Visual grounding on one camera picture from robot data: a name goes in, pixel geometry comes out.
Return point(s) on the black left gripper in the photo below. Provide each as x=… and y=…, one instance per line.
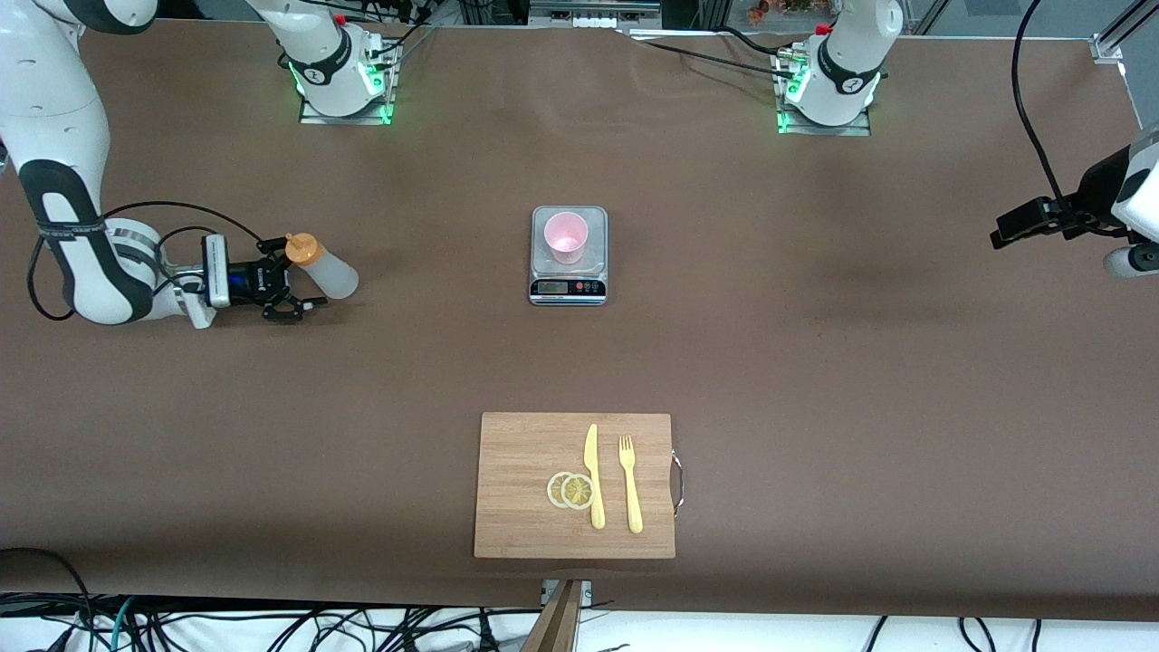
x=1094, y=197

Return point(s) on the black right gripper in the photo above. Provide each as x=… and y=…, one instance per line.
x=246, y=282

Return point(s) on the translucent squeeze bottle orange cap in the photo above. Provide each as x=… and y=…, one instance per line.
x=333, y=276

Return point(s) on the pink plastic cup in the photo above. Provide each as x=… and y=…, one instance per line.
x=566, y=237

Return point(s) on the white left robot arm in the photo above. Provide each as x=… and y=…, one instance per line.
x=847, y=54

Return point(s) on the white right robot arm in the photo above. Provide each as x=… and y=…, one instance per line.
x=63, y=136

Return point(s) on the silver digital kitchen scale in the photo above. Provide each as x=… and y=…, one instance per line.
x=569, y=285

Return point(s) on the brown table cover sheet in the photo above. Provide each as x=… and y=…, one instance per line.
x=579, y=362

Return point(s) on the lemon slice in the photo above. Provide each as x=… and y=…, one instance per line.
x=578, y=492
x=553, y=490

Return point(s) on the yellow plastic knife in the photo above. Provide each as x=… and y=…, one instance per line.
x=593, y=471

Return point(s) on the white power strip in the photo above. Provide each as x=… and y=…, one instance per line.
x=593, y=18

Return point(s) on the yellow plastic fork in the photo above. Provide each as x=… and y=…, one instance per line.
x=631, y=493

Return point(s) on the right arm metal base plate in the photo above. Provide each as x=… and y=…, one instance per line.
x=312, y=118

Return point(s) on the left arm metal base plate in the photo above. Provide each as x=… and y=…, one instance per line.
x=856, y=129

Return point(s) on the aluminium frame profile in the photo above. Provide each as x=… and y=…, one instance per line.
x=1118, y=32

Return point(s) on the small metal bracket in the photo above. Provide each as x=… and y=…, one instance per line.
x=587, y=593

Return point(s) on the wooden post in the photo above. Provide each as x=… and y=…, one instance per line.
x=554, y=625

